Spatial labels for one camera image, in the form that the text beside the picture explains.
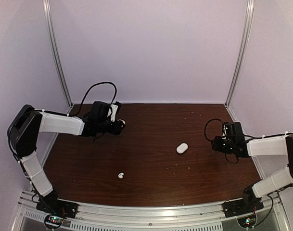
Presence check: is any aluminium front frame rail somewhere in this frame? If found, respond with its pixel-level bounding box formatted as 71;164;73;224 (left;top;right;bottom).
13;191;291;231

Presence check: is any aluminium corner post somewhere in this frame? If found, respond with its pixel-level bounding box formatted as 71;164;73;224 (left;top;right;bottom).
42;0;73;108
225;0;254;107

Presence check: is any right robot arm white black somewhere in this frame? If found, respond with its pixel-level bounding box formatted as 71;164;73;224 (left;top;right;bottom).
209;122;293;218

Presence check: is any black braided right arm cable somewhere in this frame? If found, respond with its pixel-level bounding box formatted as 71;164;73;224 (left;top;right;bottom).
204;118;240;164

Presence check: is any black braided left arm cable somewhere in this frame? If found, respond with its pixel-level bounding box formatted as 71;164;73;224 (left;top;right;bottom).
76;82;118;116

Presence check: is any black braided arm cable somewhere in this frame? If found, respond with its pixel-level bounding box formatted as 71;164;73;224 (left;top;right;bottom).
76;82;118;116
204;118;240;164

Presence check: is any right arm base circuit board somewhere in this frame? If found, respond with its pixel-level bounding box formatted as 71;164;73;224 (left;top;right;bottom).
237;215;257;229

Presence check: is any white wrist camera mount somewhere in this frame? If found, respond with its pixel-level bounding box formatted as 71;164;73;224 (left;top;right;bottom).
222;122;229;139
107;102;121;122

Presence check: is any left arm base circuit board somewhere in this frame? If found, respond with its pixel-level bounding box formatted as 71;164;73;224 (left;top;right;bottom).
43;214;66;230

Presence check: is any white clip-on earbud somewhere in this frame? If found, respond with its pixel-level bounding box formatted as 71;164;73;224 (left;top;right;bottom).
118;172;124;179

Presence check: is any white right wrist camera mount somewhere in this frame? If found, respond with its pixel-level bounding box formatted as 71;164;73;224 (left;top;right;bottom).
222;122;229;139

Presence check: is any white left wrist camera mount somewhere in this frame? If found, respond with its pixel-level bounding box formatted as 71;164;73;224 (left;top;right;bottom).
107;102;121;122

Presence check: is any white oval charging case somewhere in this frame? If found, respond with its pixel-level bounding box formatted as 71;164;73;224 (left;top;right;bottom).
176;142;189;154

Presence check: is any left aluminium corner post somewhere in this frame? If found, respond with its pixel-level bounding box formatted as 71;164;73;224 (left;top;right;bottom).
42;0;73;108

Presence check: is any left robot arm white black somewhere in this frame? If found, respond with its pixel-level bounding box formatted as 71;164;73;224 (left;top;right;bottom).
7;101;126;218

